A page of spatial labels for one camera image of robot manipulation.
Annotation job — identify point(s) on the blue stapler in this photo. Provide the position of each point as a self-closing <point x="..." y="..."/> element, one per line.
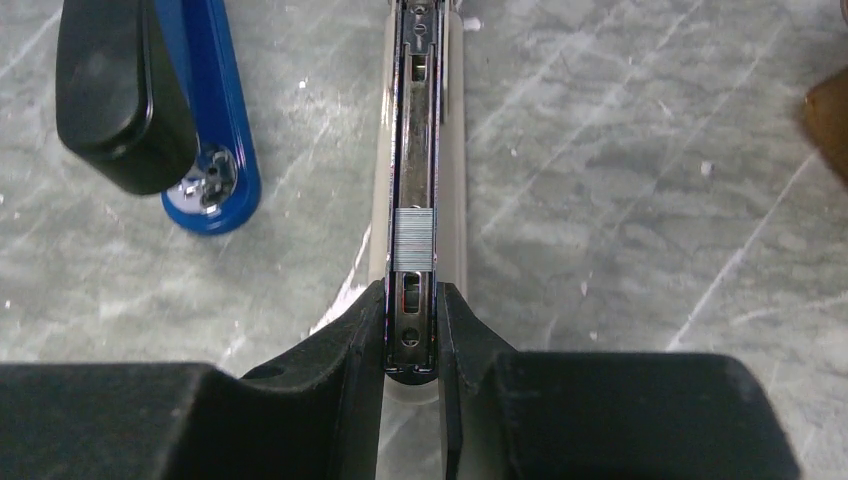
<point x="148" y="94"/>

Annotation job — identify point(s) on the brown staple tray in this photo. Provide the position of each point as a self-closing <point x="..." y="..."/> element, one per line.
<point x="825" y="120"/>

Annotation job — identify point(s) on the staple strip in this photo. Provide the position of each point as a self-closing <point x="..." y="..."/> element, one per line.
<point x="413" y="240"/>

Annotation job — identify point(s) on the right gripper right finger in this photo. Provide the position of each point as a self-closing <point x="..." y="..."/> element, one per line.
<point x="510" y="414"/>

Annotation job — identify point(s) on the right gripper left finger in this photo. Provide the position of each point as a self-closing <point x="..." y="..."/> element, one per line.
<point x="312" y="412"/>

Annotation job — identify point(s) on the black beige stapler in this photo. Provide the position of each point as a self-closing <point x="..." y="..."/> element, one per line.
<point x="421" y="162"/>

